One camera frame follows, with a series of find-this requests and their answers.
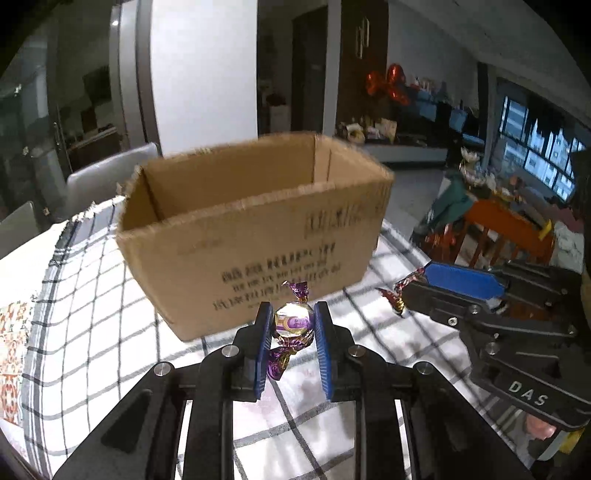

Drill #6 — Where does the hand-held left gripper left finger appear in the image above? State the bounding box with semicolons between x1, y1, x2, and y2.
53;301;274;480

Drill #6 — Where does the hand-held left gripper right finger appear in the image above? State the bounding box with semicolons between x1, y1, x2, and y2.
314;301;534;480

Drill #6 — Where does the white bag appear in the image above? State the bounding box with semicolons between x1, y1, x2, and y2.
269;95;291;134

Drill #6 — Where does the large window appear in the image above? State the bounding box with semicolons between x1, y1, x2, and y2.
494;78;587;204

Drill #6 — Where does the brown cardboard box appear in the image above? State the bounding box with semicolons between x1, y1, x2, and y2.
115;130;395;342

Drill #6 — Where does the white low sideboard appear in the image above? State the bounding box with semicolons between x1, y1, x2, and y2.
337;134;448;164

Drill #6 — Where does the orange wooden chair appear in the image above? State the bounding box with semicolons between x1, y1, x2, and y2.
427;198;557;273

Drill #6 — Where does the person's right hand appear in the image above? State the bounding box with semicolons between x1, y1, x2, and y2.
524;413;559;446

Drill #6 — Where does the grey dining chair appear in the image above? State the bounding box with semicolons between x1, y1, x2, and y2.
66;142;162;217
0;200;40;259

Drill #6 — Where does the purple candy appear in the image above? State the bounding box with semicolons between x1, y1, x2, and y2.
267;279;315;381

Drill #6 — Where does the green garment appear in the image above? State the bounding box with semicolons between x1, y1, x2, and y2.
416;173;476;236

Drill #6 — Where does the orange patterned table mat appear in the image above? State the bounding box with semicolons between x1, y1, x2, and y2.
0;295;38;425

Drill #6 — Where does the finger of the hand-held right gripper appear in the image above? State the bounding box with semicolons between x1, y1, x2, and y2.
404;281;579;343
424;261;585;319

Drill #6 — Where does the dark sliding glass door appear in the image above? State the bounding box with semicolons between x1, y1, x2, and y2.
0;28;153;217

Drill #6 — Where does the dark tall wardrobe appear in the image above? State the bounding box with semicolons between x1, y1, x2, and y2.
339;0;391;134

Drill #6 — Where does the black white checked tablecloth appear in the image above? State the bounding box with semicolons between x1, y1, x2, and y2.
21;194;536;480

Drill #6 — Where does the red gold candy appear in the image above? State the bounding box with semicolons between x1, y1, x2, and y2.
376;267;430;319

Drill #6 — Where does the red foil balloon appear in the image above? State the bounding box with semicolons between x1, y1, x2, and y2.
366;64;411;106

